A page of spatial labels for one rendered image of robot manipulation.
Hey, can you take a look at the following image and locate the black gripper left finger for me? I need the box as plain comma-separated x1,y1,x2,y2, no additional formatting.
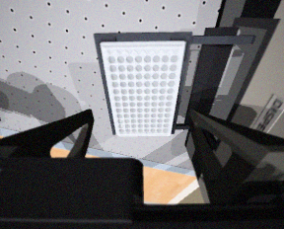
0,109,95,157

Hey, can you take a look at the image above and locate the white multi-well plate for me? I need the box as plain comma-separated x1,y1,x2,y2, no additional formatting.
100,40,185,136

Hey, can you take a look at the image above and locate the light grey perforated base plate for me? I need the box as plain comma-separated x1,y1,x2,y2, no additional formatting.
0,0,222,171

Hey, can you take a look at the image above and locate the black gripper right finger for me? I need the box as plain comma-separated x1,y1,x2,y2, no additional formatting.
188,109,284,203

